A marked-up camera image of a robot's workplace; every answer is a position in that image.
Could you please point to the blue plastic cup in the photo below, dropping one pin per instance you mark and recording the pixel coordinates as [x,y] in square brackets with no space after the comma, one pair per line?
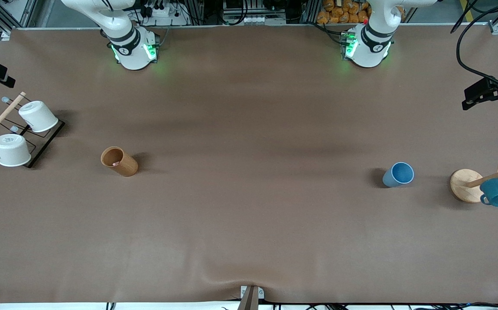
[399,174]

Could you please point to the white power strip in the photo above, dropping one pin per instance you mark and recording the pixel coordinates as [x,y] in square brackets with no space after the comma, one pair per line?
[165,12]

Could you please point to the bamboo cylinder holder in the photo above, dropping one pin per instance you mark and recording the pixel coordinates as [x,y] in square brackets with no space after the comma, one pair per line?
[124,163]

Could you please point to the white ceramic cup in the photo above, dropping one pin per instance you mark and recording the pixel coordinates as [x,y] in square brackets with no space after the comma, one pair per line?
[40,117]
[12,150]

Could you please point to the grey metal table bracket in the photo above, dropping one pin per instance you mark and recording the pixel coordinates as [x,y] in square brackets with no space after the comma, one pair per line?
[251,297]

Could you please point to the orange bread pile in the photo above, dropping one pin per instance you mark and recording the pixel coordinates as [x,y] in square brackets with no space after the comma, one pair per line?
[343,13]

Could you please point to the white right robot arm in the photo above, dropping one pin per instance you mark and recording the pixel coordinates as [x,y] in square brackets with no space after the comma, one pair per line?
[130,51]

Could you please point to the wooden mug tree stand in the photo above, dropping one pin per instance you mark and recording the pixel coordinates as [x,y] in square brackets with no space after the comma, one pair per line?
[464,185]

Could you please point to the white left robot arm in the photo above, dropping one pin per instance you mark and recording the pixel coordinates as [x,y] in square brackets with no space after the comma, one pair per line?
[367,49]

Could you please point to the silver corner bracket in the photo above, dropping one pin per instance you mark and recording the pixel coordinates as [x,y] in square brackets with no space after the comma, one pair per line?
[497,27]

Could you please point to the teal enamel mug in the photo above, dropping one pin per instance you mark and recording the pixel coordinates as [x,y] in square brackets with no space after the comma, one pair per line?
[496,191]

